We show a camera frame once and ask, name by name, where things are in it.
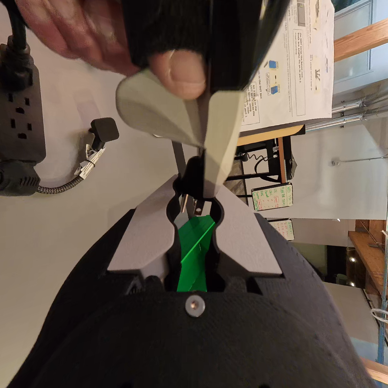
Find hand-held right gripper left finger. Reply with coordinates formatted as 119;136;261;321
107;174;180;280

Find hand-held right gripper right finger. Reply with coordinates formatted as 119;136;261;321
207;185;282;283

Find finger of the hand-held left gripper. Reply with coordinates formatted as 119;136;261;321
116;68;207;150
201;89;248;197

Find braided cord with plug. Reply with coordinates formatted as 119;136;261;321
36;118;119;195

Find black power strip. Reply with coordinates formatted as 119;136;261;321
0;65;46;197

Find person's left hand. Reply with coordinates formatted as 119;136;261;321
15;0;208;100

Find small whiteboard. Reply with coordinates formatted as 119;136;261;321
251;182;293;212

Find green plastic bin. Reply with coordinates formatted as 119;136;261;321
177;215;216;293

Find printed instruction sheet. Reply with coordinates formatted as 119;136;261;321
239;0;335;132

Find white warning label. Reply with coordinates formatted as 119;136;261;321
74;147;106;179

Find wooden beam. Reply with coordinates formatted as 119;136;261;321
333;17;388;62

